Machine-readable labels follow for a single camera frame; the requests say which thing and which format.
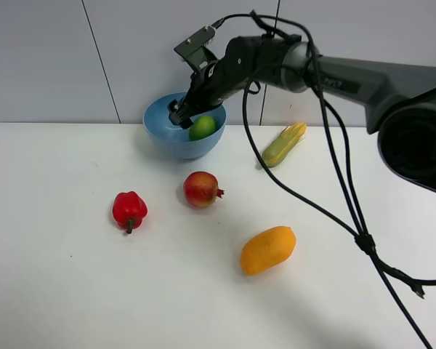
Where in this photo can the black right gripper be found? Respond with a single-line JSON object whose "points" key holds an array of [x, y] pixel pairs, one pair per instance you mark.
{"points": [[219, 82]]}

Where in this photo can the green lime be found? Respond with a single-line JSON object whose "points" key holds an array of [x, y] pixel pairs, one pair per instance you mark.
{"points": [[202, 127]]}

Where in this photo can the red pomegranate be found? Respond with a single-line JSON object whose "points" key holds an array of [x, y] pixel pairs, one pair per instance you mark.
{"points": [[201, 189]]}

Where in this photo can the orange mango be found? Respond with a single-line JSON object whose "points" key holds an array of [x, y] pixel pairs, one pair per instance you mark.
{"points": [[267, 249]]}

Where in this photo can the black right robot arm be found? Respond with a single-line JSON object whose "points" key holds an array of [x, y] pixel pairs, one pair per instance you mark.
{"points": [[399, 100]]}

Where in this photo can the blue bowl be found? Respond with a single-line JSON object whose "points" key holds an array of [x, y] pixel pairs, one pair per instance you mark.
{"points": [[172, 139]]}

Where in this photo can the yellow green corn cob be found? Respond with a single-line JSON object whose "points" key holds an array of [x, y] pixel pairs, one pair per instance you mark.
{"points": [[280, 147]]}

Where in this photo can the red bell pepper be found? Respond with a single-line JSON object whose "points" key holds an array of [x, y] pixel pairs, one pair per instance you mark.
{"points": [[128, 211]]}

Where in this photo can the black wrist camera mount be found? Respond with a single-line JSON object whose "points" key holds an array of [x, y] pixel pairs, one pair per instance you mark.
{"points": [[193, 50]]}

